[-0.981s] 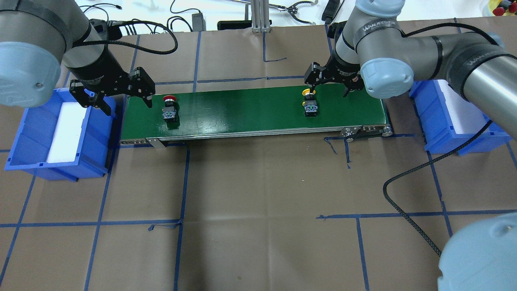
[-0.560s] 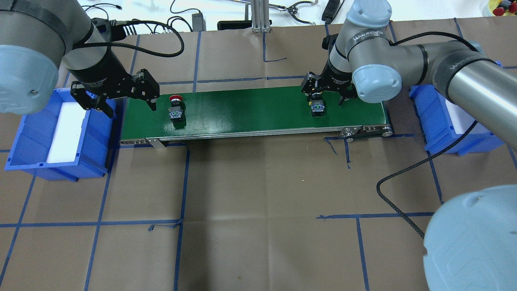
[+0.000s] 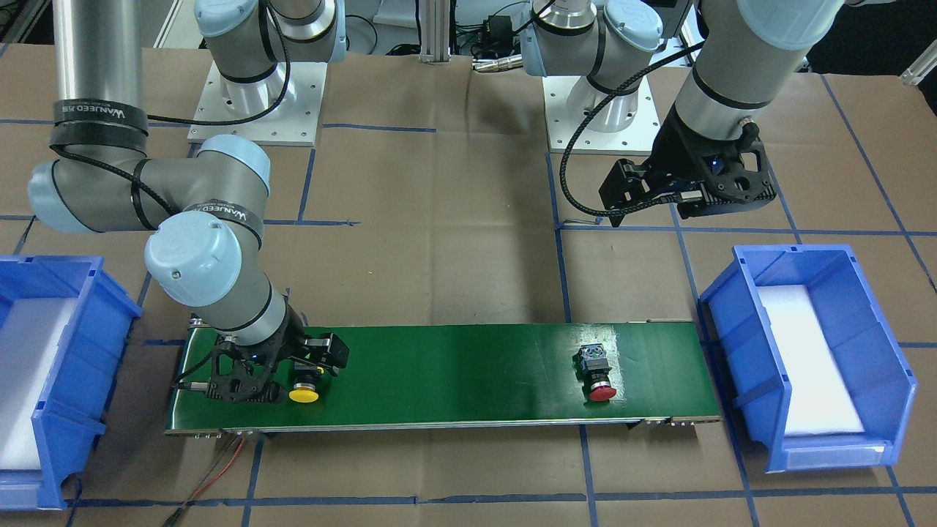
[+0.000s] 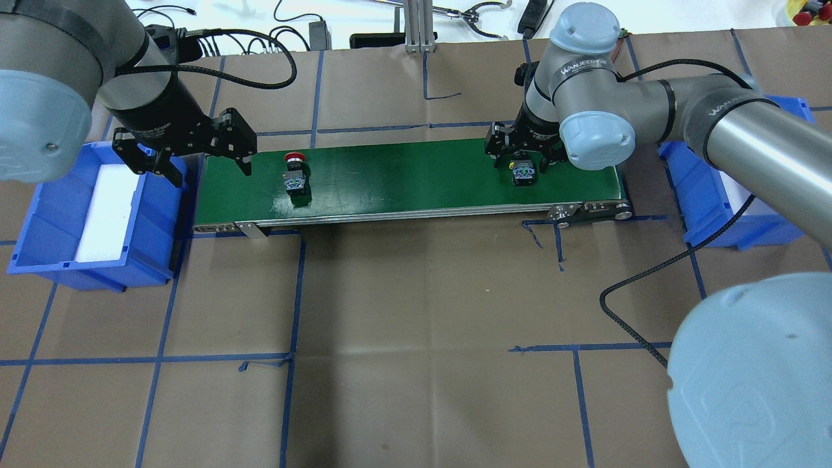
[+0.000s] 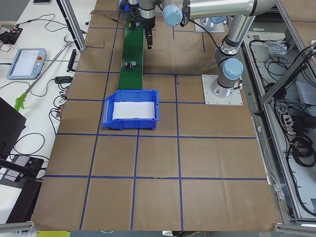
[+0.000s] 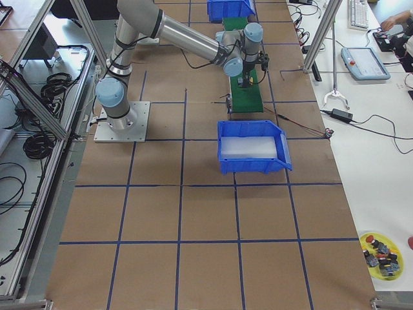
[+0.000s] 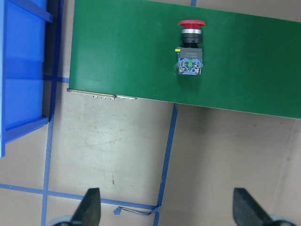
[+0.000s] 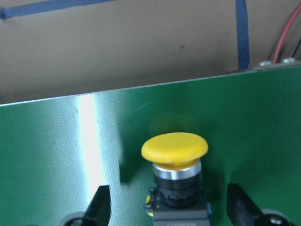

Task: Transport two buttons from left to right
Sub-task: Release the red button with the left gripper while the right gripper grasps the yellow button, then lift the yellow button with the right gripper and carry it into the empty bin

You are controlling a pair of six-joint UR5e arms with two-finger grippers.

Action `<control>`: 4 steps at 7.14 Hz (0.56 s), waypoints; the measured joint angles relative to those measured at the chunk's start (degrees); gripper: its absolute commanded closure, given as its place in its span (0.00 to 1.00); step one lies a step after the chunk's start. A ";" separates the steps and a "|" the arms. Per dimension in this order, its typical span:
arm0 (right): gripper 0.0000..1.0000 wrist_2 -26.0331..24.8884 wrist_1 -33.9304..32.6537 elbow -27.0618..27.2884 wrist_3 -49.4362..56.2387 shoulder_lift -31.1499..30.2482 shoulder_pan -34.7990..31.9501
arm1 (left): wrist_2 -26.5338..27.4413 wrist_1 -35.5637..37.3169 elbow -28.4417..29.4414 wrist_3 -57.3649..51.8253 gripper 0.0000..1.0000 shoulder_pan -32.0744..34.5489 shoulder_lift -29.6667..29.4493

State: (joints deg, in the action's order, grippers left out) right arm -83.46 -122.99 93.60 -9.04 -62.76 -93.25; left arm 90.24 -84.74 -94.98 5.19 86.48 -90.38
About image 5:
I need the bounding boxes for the blue plastic bin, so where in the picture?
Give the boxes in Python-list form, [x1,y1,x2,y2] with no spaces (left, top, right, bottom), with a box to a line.
[118,0,130,12]
[102,89,159,130]

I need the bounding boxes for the right blue plastic bin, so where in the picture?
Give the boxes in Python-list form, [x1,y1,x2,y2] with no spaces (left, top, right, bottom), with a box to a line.
[118,0,130,12]

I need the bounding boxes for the aluminium profile post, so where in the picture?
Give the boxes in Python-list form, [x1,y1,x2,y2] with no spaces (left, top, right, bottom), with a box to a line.
[56,0,86,52]

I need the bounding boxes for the white foam pad left bin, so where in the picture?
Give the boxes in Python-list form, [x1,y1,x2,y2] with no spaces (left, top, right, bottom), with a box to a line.
[113,102,155,119]

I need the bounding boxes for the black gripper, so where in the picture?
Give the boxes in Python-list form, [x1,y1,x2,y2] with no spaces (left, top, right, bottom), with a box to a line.
[129,8,155,49]

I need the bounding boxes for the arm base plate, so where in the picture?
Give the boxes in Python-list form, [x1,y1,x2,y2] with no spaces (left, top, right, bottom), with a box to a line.
[201,75,243,106]

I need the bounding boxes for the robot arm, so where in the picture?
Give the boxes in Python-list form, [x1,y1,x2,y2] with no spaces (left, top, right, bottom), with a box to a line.
[156,0,276,98]
[128,0,162,49]

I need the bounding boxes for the teach pendant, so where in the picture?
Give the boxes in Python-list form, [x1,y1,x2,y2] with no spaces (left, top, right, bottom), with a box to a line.
[6,48,46,79]

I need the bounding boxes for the red push button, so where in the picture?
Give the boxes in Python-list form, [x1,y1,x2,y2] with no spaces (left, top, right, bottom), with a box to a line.
[124,61,137,69]

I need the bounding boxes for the green conveyor belt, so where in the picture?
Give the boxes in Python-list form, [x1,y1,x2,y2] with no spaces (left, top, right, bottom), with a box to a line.
[118,15,144,89]

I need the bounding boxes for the left blue plastic bin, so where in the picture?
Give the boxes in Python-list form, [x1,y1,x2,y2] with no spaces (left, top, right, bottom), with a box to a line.
[102,89,159,130]

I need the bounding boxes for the grabber tool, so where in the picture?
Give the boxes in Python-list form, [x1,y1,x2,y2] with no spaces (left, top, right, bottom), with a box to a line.
[14,36,75,111]

